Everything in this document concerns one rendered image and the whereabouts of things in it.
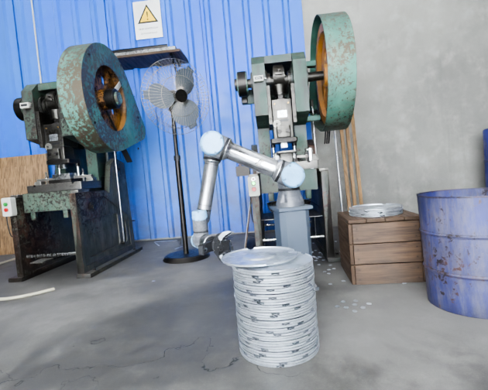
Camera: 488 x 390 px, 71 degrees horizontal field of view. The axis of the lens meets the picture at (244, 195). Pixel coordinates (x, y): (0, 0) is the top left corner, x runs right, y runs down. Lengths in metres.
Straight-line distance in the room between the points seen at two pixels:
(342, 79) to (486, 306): 1.47
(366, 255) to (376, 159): 2.14
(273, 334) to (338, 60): 1.72
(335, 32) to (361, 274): 1.49
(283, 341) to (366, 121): 3.07
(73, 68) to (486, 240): 2.51
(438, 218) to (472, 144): 2.80
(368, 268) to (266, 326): 0.91
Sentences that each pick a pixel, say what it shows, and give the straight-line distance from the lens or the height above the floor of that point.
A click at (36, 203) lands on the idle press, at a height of 0.56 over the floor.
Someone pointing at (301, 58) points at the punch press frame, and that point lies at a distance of 2.64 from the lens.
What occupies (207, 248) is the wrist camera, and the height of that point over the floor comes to 0.32.
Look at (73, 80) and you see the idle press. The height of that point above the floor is 1.37.
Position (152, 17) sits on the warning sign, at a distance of 4.27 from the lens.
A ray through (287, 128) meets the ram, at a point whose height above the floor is 0.95.
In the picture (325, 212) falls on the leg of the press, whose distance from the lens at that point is 2.37.
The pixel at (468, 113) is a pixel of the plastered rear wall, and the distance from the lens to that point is 4.36.
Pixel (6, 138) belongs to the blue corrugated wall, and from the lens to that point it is 4.82.
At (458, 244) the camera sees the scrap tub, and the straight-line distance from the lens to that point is 1.59.
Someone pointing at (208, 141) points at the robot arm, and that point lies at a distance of 1.64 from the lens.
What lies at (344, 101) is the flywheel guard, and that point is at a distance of 2.41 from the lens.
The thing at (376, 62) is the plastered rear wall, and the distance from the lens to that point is 4.11.
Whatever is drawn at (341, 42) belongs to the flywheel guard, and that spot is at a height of 1.41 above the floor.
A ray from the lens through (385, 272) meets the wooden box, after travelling 1.98.
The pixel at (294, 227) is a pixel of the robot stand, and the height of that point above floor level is 0.34.
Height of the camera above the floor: 0.63
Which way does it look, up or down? 3 degrees down
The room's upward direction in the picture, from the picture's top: 5 degrees counter-clockwise
